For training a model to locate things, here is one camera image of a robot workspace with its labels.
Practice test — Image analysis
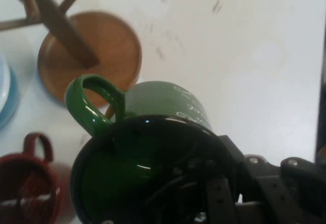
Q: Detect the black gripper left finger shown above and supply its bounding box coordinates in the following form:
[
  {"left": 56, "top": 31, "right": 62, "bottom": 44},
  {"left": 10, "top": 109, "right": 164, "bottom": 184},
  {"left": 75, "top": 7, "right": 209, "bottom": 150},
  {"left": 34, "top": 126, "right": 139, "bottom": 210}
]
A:
[{"left": 187, "top": 158, "right": 240, "bottom": 224}]

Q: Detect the light blue bowl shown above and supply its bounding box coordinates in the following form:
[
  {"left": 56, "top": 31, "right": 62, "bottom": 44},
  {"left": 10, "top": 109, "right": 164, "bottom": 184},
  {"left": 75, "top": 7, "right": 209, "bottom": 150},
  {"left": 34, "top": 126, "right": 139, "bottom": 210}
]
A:
[{"left": 0, "top": 53, "right": 19, "bottom": 131}]

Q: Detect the wooden mug tree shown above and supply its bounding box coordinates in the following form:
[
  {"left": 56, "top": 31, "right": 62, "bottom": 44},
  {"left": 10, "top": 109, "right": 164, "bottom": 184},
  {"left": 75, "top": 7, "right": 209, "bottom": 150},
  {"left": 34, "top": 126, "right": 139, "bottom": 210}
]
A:
[{"left": 0, "top": 0, "right": 143, "bottom": 108}]

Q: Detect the red cup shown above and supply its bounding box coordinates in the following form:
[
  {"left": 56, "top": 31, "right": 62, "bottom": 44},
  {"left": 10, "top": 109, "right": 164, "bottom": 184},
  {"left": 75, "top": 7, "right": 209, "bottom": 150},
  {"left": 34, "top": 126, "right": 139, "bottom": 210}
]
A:
[{"left": 0, "top": 132, "right": 75, "bottom": 224}]

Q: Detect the green mug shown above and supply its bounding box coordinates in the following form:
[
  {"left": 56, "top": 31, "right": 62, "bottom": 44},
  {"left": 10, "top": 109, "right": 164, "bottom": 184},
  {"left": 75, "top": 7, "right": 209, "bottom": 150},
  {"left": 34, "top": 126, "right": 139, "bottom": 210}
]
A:
[{"left": 64, "top": 73, "right": 242, "bottom": 224}]

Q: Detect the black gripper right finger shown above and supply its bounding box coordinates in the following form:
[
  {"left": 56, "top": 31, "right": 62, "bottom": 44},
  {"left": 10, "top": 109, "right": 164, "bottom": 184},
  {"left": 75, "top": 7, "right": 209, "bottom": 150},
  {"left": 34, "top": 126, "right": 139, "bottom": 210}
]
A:
[{"left": 218, "top": 134, "right": 326, "bottom": 224}]

